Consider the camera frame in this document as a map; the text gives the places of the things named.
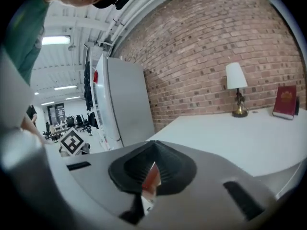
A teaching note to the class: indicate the black book stand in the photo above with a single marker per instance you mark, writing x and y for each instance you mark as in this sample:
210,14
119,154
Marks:
297,105

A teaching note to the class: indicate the white shade brass table lamp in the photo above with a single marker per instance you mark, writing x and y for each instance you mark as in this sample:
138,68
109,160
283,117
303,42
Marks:
236,78

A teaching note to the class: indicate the white ceiling pipes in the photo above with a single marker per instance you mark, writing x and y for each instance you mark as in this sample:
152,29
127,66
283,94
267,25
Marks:
124,23

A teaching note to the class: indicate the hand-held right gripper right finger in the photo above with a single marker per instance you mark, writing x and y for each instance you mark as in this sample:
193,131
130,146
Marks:
206,188

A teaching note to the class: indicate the grey refrigerator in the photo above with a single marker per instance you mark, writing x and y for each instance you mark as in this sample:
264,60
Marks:
127,99

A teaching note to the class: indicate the long ceiling light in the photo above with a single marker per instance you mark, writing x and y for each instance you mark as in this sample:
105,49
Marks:
65,87
56,39

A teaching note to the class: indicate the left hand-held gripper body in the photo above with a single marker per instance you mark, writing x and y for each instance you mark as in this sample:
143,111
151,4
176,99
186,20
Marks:
72,141

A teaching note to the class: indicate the person's left forearm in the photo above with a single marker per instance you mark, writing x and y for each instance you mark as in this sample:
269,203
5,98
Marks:
36,132

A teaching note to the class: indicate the red hardcover book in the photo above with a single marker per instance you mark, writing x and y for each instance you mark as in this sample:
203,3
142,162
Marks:
285,102

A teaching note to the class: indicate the row of black office chairs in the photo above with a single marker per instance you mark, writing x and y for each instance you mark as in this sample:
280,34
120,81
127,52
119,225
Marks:
76,122

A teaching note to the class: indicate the red sticker on refrigerator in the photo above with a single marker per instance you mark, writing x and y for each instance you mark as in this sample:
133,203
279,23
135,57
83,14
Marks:
95,77

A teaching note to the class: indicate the white desk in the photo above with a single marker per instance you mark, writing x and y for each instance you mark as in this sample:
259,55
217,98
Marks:
216,140

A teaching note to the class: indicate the person's green shirt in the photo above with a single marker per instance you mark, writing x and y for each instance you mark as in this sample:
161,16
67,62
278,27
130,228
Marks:
24,39

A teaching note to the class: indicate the black hanging clothes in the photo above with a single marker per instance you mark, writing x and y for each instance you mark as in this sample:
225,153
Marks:
87,87

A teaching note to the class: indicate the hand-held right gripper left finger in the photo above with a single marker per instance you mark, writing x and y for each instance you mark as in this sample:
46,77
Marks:
96,176

